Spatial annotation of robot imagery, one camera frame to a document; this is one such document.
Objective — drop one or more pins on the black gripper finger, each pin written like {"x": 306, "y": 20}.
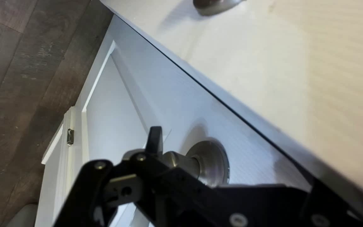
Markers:
{"x": 154, "y": 140}

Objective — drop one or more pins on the white panel door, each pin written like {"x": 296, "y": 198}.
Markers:
{"x": 119, "y": 117}
{"x": 315, "y": 83}

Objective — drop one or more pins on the dark metal door hinge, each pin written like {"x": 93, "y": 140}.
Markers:
{"x": 69, "y": 136}

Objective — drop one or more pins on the grey trash bin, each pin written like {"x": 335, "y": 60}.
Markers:
{"x": 22, "y": 215}

